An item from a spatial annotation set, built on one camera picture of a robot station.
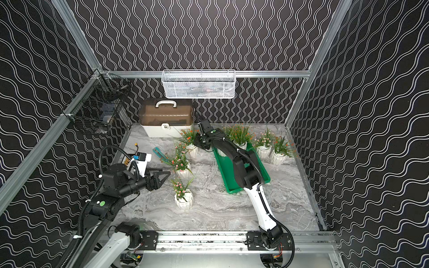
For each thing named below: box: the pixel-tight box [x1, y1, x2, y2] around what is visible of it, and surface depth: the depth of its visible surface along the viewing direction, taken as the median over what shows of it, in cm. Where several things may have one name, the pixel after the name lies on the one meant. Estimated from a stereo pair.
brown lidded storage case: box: [138, 98, 194, 138], surface depth 106 cm
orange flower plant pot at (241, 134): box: [229, 123, 256, 150], surface depth 99 cm
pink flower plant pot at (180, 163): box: [161, 142, 195, 181], surface depth 91 cm
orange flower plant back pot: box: [172, 128, 200, 160], surface depth 102 cm
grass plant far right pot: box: [270, 135, 299, 166], surface depth 98 cm
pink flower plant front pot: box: [171, 176, 195, 211], surface depth 80 cm
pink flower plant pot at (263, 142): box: [252, 127, 275, 162], surface depth 97 cm
